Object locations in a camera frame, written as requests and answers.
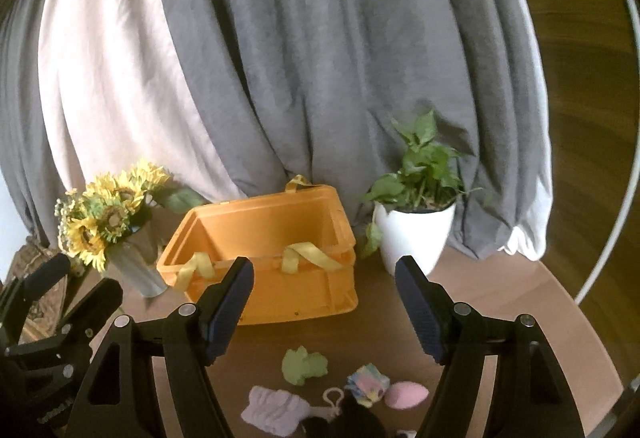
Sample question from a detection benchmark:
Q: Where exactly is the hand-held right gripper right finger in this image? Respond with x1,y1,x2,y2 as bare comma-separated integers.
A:
394,255,586,438

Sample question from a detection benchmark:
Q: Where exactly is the black plush keychain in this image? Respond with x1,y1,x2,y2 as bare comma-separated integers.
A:
300,387,388,438

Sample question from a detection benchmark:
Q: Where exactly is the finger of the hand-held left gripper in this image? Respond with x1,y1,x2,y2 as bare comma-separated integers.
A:
50,277,124,354
0,253,72,319

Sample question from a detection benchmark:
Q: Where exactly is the artificial sunflower bouquet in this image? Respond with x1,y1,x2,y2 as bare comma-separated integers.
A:
55,160,206,271

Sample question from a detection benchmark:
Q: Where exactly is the brown carved wooden ornament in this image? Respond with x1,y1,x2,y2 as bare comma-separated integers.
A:
7,243,76,339

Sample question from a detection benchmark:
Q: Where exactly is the beige curtain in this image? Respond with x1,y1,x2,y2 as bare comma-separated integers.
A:
37,0,251,214

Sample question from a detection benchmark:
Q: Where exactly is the glass vase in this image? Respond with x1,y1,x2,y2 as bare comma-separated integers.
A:
107,223,168,299

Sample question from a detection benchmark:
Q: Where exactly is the green leafy plant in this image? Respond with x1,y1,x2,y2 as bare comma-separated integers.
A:
360,110,483,259

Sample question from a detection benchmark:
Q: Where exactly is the white curved hoop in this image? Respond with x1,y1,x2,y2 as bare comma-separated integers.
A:
574,0,640,305

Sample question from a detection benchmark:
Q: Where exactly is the white plant pot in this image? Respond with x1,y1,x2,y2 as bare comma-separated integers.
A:
374,200,457,276

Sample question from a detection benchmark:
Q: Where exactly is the lilac plush keychain toy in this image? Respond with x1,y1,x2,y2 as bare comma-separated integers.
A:
241,385,310,437

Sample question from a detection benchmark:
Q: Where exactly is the green soft toy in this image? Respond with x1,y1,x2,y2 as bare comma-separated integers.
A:
281,346,330,387

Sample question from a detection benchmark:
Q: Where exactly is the pink egg-shaped sponge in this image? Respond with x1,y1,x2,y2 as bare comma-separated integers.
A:
384,381,430,411

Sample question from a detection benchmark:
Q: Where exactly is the blue cloth item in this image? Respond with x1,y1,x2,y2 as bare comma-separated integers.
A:
345,363,390,406

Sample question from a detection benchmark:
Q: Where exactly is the white sheer curtain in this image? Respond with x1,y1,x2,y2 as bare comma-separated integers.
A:
500,213,550,262

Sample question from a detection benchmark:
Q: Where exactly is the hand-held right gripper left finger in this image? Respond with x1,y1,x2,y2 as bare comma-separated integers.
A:
65,256,256,438

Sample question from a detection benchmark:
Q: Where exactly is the grey curtain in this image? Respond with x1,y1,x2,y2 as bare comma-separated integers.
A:
0,0,556,264

